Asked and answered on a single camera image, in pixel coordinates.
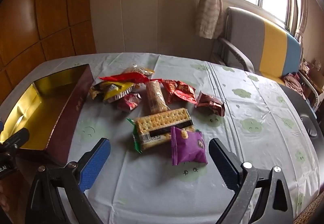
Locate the black chair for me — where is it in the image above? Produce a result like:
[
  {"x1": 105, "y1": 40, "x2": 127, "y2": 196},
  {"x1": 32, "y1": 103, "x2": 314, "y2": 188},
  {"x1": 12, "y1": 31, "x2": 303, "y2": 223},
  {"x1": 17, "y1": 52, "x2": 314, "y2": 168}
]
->
[{"x1": 278, "y1": 82, "x2": 324, "y2": 155}]

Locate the brown yellow snack packet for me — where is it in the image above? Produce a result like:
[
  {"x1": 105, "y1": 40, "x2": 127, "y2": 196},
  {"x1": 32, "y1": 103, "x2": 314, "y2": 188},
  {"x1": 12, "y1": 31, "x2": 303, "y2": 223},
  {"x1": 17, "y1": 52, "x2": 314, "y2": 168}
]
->
[{"x1": 88, "y1": 82, "x2": 110, "y2": 99}]

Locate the wooden panelled wardrobe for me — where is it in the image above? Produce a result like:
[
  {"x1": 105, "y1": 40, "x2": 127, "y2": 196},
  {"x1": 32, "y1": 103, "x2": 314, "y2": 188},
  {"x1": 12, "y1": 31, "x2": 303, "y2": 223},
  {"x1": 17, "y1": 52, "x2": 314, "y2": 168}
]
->
[{"x1": 0, "y1": 0, "x2": 97, "y2": 103}]

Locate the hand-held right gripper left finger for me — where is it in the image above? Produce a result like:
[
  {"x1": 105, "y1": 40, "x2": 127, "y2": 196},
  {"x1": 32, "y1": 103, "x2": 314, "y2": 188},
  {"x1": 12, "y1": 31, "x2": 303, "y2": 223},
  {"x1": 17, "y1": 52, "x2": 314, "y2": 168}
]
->
[{"x1": 25, "y1": 137, "x2": 112, "y2": 224}]

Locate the grey yellow blue armchair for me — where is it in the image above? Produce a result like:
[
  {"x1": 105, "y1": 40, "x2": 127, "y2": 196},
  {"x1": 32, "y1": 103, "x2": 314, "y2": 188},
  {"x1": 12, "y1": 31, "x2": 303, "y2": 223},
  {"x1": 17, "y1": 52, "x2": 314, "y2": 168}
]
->
[{"x1": 212, "y1": 6, "x2": 303, "y2": 86}]

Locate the red snack packet gold print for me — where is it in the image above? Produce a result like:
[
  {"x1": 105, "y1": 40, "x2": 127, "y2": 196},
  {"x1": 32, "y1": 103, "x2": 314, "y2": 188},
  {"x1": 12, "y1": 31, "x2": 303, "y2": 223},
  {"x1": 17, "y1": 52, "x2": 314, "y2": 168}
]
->
[
  {"x1": 161, "y1": 79, "x2": 178, "y2": 104},
  {"x1": 174, "y1": 80, "x2": 197, "y2": 105}
]

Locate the purple snack packet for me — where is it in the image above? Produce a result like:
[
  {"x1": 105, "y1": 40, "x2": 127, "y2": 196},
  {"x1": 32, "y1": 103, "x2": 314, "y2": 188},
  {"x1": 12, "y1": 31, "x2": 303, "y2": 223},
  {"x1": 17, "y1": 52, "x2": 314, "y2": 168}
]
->
[{"x1": 170, "y1": 126, "x2": 209, "y2": 166}]

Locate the brown woven chair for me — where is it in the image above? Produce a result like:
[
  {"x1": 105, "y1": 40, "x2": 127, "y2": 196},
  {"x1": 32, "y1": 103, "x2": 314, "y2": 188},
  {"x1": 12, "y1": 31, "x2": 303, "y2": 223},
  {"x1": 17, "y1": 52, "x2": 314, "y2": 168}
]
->
[{"x1": 297, "y1": 197, "x2": 324, "y2": 224}]

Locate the square cracker pack green wrap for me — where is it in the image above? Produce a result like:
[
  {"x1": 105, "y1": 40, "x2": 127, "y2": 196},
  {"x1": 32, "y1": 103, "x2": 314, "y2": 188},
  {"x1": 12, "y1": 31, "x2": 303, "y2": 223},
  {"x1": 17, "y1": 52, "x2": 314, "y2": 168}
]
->
[{"x1": 127, "y1": 108, "x2": 196, "y2": 154}]

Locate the maroon box gold interior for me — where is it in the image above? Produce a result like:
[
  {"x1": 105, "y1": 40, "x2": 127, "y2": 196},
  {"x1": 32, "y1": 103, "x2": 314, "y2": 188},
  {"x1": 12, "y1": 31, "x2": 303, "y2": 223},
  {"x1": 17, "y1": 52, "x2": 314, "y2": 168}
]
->
[{"x1": 0, "y1": 63, "x2": 93, "y2": 167}]

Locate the clear yellow snack packet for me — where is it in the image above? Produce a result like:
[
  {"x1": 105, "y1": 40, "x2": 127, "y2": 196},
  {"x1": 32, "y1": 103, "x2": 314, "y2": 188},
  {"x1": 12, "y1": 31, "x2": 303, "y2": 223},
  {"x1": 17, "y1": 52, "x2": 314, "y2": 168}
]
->
[{"x1": 124, "y1": 63, "x2": 156, "y2": 77}]

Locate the pink red snack packet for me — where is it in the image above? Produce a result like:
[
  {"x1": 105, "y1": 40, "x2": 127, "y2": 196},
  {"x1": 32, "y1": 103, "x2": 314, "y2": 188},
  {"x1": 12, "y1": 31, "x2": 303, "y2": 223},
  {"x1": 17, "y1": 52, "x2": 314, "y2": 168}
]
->
[{"x1": 117, "y1": 92, "x2": 142, "y2": 112}]

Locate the dark red snack packet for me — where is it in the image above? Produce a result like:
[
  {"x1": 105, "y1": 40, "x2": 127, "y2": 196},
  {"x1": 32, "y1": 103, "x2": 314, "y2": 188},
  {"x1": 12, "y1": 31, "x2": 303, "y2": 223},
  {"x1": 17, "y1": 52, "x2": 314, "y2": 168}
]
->
[{"x1": 195, "y1": 91, "x2": 225, "y2": 117}]

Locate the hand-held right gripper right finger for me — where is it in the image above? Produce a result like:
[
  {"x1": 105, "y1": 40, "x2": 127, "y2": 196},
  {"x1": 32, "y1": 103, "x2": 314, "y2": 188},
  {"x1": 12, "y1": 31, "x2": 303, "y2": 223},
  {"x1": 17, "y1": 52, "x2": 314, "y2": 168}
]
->
[{"x1": 209, "y1": 138, "x2": 301, "y2": 224}]

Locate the pink cloth pile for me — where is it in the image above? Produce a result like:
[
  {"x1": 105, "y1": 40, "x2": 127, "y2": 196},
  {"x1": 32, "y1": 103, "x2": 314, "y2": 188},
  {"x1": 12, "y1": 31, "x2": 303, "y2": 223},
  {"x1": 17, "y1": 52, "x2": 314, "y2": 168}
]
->
[{"x1": 283, "y1": 73, "x2": 305, "y2": 94}]

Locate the yellow black snack packet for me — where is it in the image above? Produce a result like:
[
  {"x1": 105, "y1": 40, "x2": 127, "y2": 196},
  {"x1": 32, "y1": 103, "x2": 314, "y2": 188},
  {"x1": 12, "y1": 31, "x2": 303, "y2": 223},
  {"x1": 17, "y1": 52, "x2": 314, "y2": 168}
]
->
[{"x1": 102, "y1": 82, "x2": 136, "y2": 103}]

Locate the long plain red snack packet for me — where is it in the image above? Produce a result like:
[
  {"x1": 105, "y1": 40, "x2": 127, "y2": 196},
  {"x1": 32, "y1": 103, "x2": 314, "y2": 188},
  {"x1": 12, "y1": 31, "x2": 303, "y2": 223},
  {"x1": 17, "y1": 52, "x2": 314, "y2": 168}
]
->
[{"x1": 99, "y1": 73, "x2": 150, "y2": 85}]

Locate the beige striped curtain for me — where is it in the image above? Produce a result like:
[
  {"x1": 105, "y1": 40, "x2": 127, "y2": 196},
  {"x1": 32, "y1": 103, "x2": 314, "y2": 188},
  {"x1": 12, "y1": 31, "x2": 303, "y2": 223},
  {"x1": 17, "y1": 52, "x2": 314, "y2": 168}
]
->
[{"x1": 195, "y1": 0, "x2": 226, "y2": 40}]

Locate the round biscuit tube pack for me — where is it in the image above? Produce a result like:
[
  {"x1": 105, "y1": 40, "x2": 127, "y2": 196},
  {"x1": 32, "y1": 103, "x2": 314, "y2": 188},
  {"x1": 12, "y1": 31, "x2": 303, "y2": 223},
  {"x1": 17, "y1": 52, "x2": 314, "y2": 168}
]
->
[{"x1": 146, "y1": 80, "x2": 169, "y2": 114}]

